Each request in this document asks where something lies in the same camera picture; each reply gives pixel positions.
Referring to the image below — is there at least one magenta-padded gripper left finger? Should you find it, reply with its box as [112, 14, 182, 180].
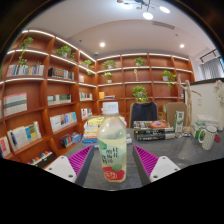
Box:
[44, 145, 95, 188]

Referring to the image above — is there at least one white patterned mug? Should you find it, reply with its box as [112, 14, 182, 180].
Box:
[197, 125, 218, 151]

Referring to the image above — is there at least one dark office chair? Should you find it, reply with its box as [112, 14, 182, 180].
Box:
[128, 101, 159, 129]

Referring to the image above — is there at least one tall green white carton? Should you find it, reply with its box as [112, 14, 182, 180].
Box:
[174, 110, 185, 134]

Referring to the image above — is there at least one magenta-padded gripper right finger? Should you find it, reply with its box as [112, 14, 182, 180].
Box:
[131, 144, 181, 187]

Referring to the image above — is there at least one clear bottle of yellow drink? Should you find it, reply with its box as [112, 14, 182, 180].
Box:
[96, 101, 128, 184]

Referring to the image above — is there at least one wooden wall shelf unit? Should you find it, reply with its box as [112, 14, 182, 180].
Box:
[0, 29, 196, 168]

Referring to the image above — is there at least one ceiling air vent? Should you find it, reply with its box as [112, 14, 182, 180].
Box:
[152, 20, 175, 30]

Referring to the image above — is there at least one colourful stack of books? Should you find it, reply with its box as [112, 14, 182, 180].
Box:
[81, 115, 133, 145]

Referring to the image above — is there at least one branched ceiling lamp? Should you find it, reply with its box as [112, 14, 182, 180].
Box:
[116, 0, 172, 21]

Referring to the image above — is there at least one dark stack of books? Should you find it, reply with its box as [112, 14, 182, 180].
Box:
[133, 119, 177, 142]

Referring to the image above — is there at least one green white box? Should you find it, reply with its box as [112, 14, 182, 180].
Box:
[190, 120, 208, 139]

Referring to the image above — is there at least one grey window curtain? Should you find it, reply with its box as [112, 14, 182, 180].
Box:
[199, 57, 224, 81]

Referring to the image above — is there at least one black ceiling track light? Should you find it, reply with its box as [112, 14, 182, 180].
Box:
[199, 48, 219, 64]

